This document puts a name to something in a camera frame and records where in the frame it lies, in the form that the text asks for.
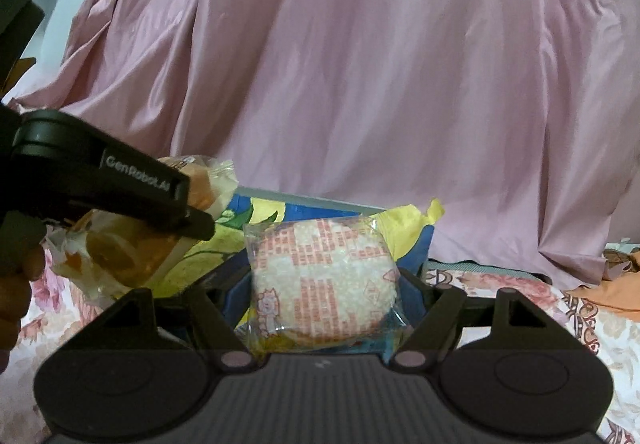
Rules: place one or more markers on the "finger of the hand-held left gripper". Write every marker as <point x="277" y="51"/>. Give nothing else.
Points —
<point x="197" y="226"/>

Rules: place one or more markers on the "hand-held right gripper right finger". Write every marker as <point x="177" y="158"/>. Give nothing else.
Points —
<point x="422" y="296"/>

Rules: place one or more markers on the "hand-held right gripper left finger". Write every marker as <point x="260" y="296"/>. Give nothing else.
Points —
<point x="237" y="299"/>

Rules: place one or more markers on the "sandwich cake packet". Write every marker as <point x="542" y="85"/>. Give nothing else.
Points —
<point x="125" y="254"/>

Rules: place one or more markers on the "rice cracker packet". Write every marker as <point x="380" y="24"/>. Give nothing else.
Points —
<point x="322" y="284"/>

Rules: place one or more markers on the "person's left hand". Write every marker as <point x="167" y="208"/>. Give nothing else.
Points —
<point x="15" y="304"/>

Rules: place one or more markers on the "floral bed sheet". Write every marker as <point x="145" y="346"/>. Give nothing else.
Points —
<point x="525" y="296"/>

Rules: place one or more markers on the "orange cloth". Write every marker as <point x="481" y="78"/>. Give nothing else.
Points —
<point x="617" y="296"/>

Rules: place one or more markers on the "pink satin sheet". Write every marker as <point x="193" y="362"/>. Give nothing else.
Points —
<point x="350" y="73"/>

